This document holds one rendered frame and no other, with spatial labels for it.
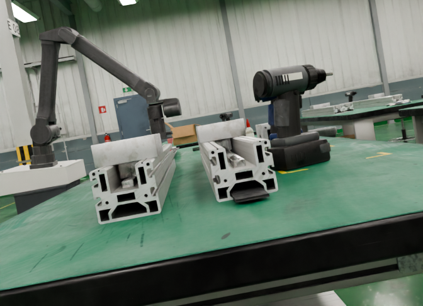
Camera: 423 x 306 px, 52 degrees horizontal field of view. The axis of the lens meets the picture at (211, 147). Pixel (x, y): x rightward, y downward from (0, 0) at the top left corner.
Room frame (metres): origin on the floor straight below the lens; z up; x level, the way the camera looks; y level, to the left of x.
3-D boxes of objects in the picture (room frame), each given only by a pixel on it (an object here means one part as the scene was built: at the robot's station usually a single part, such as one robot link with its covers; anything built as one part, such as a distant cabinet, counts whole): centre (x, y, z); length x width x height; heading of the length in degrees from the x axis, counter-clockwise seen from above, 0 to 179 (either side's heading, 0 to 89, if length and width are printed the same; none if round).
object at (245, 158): (1.10, -0.03, 0.82); 0.80 x 0.10 x 0.09; 2
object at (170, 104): (1.68, 0.15, 1.02); 0.12 x 0.09 x 0.12; 86
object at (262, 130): (1.43, -0.19, 0.83); 0.11 x 0.10 x 0.10; 95
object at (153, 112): (1.68, 0.18, 0.98); 0.07 x 0.06 x 0.07; 86
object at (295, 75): (0.98, -0.21, 0.89); 0.20 x 0.08 x 0.22; 113
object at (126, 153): (0.84, 0.15, 0.87); 0.16 x 0.11 x 0.07; 2
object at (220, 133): (1.10, -0.03, 0.87); 0.16 x 0.11 x 0.07; 2
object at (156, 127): (1.68, 0.19, 0.92); 0.10 x 0.07 x 0.07; 93
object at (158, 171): (1.09, 0.16, 0.82); 0.80 x 0.10 x 0.09; 2
